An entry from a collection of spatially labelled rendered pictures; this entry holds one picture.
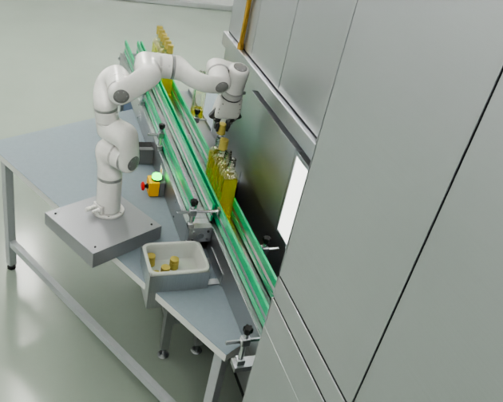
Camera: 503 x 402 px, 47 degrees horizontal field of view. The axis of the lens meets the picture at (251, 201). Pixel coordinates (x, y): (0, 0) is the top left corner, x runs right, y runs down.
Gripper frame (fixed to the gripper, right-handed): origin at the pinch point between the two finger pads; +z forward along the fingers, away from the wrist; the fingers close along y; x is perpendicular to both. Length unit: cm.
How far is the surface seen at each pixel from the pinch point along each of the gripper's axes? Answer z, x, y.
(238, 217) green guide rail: 18.6, 31.8, -3.2
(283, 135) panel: -19.4, 25.5, -11.6
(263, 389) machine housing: -22, 115, 24
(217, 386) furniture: 48, 86, 12
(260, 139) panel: -4.1, 11.7, -11.8
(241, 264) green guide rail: 12, 58, 5
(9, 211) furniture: 93, -37, 79
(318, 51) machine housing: -52, 21, -14
